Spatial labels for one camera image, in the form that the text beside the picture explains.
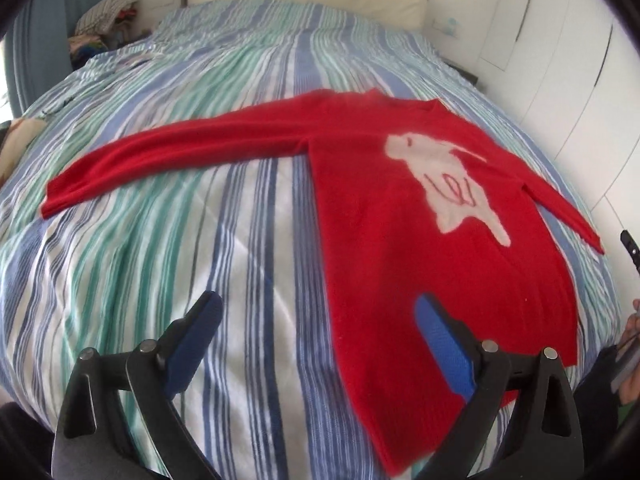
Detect teal curtain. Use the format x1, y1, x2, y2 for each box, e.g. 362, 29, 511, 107
3, 0, 101, 117

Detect white wardrobe doors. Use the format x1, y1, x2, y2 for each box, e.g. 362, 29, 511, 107
477, 0, 639, 264

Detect dark nightstand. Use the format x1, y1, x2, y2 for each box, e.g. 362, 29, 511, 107
444, 58, 478, 87

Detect person's right hand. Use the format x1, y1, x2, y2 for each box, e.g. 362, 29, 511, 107
617, 298, 640, 406

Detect wall socket with blue stickers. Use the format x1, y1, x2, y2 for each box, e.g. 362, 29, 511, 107
432, 18, 458, 38

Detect pile of clothes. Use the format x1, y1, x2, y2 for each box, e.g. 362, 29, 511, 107
67, 0, 141, 70

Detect patterned cushion beside bed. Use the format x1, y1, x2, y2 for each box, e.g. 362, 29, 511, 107
0, 117, 47, 186

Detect red knit sweater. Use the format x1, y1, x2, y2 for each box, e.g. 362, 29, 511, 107
41, 90, 601, 474

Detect striped blue green duvet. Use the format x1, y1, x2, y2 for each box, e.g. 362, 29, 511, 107
1, 0, 622, 479

